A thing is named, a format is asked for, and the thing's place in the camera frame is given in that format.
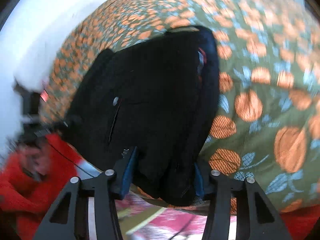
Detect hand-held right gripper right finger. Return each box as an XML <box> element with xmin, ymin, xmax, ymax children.
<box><xmin>193</xmin><ymin>161</ymin><xmax>293</xmax><ymax>240</ymax></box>

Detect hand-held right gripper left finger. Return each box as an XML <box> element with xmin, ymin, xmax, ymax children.
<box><xmin>32</xmin><ymin>146</ymin><xmax>139</xmax><ymax>240</ymax></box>

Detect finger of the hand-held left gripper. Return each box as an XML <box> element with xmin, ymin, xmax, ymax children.
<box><xmin>60</xmin><ymin>115</ymin><xmax>83</xmax><ymax>137</ymax></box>

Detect black pants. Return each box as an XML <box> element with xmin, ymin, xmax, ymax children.
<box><xmin>59</xmin><ymin>25</ymin><xmax>221</xmax><ymax>207</ymax></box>

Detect person's left hand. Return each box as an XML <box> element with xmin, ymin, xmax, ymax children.
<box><xmin>16</xmin><ymin>144</ymin><xmax>52</xmax><ymax>180</ymax></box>

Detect pink patterned cloth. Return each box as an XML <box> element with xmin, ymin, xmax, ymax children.
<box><xmin>86</xmin><ymin>192</ymin><xmax>238</xmax><ymax>240</ymax></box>

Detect person's red sweater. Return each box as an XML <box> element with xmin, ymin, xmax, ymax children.
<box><xmin>279</xmin><ymin>204</ymin><xmax>320</xmax><ymax>240</ymax></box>

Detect olive pumpkin print bedsheet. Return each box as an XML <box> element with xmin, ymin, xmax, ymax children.
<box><xmin>40</xmin><ymin>0</ymin><xmax>320</xmax><ymax>215</ymax></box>

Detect thin black cable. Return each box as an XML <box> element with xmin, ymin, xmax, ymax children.
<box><xmin>47</xmin><ymin>140</ymin><xmax>102</xmax><ymax>179</ymax></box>

